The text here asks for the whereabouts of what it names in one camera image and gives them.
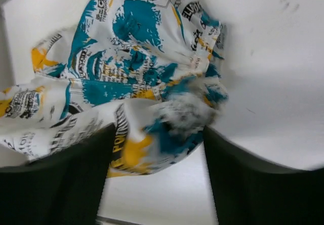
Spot white teal yellow patterned shorts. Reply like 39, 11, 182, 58
1, 0, 228, 177

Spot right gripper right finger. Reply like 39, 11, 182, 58
203, 127, 323, 224

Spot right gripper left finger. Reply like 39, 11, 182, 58
1, 124, 115, 224

